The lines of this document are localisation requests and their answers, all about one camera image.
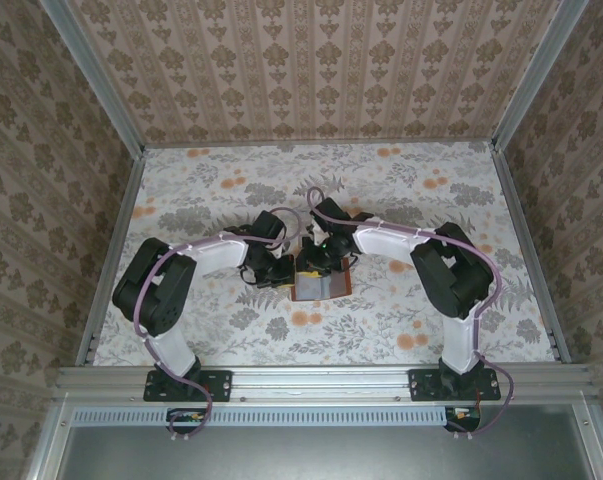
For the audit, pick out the yellow credit card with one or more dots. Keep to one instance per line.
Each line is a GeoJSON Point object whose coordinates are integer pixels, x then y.
{"type": "Point", "coordinates": [311, 274]}

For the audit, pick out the brown leather card holder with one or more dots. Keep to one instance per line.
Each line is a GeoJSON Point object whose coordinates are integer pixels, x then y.
{"type": "Point", "coordinates": [338, 285]}

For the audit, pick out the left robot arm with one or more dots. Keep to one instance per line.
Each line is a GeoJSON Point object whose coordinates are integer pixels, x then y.
{"type": "Point", "coordinates": [151, 290]}

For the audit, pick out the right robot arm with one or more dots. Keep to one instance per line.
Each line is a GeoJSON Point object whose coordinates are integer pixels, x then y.
{"type": "Point", "coordinates": [451, 280]}

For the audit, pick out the floral patterned table cover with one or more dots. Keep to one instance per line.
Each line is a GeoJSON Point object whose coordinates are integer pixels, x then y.
{"type": "Point", "coordinates": [281, 350]}

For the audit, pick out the black connector module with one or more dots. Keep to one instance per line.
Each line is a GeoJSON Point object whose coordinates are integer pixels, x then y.
{"type": "Point", "coordinates": [463, 417]}
{"type": "Point", "coordinates": [186, 417]}

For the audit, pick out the grey metal sheet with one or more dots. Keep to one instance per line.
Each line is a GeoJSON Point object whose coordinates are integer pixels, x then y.
{"type": "Point", "coordinates": [321, 455]}

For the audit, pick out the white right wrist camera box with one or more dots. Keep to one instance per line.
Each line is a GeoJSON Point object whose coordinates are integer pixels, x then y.
{"type": "Point", "coordinates": [317, 232]}

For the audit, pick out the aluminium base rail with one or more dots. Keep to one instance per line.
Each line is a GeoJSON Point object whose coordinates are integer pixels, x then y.
{"type": "Point", "coordinates": [321, 382]}

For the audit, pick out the aluminium side rail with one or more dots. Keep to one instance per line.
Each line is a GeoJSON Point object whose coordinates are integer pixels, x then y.
{"type": "Point", "coordinates": [125, 210]}
{"type": "Point", "coordinates": [517, 210]}

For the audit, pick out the aluminium frame post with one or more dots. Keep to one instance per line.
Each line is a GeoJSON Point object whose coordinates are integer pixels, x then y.
{"type": "Point", "coordinates": [536, 75]}
{"type": "Point", "coordinates": [96, 75]}

